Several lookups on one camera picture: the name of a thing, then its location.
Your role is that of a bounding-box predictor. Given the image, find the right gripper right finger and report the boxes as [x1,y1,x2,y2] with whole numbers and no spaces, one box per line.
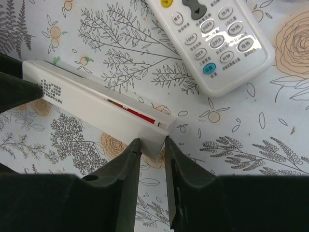
[165,137,309,232]

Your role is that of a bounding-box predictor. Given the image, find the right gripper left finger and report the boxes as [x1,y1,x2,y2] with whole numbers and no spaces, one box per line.
[0,138,141,232]

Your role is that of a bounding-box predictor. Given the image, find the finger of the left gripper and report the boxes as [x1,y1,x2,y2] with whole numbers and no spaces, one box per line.
[0,53,43,113]

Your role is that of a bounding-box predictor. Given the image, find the slim white remote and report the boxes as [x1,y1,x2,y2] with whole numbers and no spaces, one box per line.
[22,60,175,160]

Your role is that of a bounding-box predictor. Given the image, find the red orange battery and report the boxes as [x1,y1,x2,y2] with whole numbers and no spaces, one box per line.
[107,99,163,127]

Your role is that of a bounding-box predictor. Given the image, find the white ac remote lower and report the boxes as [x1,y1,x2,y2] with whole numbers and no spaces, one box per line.
[147,0,275,97]

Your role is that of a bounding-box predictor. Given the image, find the floral table mat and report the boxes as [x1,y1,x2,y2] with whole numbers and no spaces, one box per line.
[0,0,309,232]

